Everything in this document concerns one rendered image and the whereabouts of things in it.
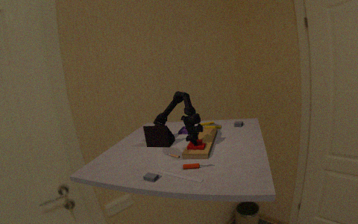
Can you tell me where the purple shallow tray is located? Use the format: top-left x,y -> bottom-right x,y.
178,126 -> 188,134

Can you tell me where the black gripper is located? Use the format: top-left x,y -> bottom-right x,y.
186,124 -> 199,146

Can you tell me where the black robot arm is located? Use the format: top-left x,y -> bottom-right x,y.
154,91 -> 204,134

